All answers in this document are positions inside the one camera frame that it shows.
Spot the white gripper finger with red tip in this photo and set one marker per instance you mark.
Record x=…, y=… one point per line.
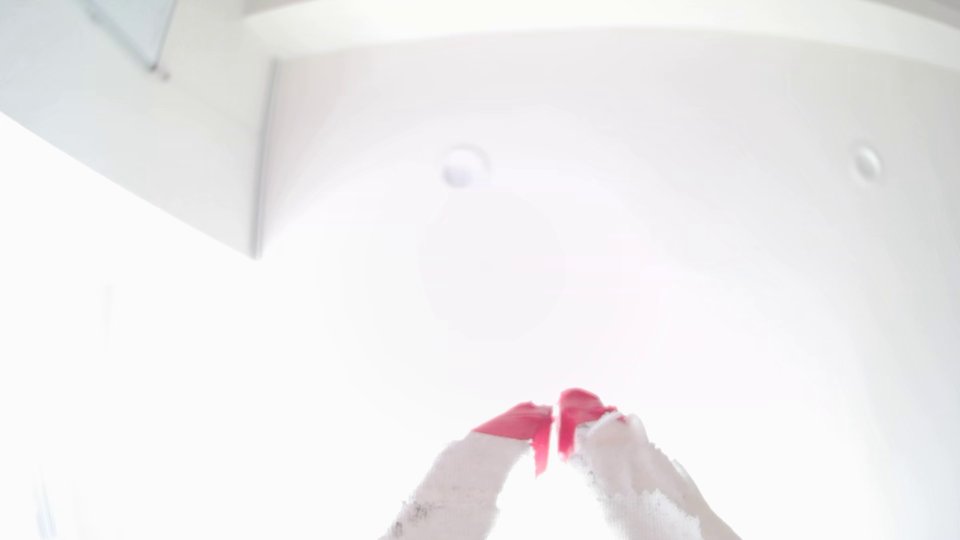
x=637, y=480
x=465, y=480

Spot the round recessed ceiling light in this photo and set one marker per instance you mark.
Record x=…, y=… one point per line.
x=867, y=163
x=465, y=166

